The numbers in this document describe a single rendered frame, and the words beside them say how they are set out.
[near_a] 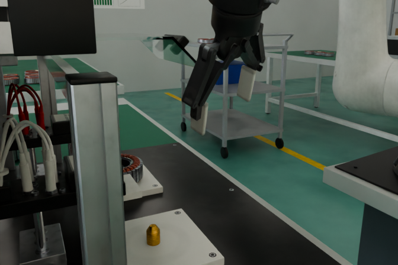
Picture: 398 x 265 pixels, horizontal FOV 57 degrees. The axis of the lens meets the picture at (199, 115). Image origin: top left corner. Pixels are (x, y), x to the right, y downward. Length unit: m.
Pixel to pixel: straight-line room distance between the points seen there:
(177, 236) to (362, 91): 0.54
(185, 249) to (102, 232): 0.26
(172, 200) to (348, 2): 0.56
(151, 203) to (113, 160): 0.43
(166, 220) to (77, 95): 0.39
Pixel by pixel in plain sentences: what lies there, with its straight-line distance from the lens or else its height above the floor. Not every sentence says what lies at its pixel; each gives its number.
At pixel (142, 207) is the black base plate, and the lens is 0.68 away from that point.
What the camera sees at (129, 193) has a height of 0.88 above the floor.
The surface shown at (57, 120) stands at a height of 0.92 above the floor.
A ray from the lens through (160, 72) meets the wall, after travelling 6.17.
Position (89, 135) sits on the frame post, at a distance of 0.26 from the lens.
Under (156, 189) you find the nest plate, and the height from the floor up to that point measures 0.78.
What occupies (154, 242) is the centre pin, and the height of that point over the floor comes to 0.79.
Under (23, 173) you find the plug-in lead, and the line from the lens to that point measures 0.46.
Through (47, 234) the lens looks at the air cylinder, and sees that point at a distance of 0.53.
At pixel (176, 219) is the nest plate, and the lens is 0.61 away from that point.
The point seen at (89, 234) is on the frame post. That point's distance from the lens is 0.29.
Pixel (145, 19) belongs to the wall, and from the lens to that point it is 6.05.
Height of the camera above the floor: 1.09
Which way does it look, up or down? 14 degrees down
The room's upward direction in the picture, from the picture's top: straight up
